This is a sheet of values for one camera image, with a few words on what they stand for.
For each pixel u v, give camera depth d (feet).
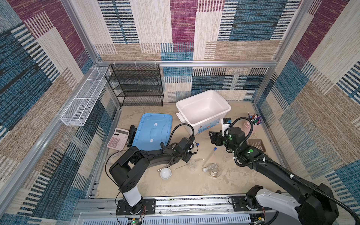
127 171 1.51
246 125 3.17
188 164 2.78
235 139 1.97
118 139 3.18
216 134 2.34
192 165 2.73
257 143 3.16
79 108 3.03
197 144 3.14
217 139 2.31
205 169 2.77
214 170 2.60
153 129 3.44
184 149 2.33
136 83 3.55
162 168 2.78
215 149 3.08
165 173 2.73
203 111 3.67
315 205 1.27
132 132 3.23
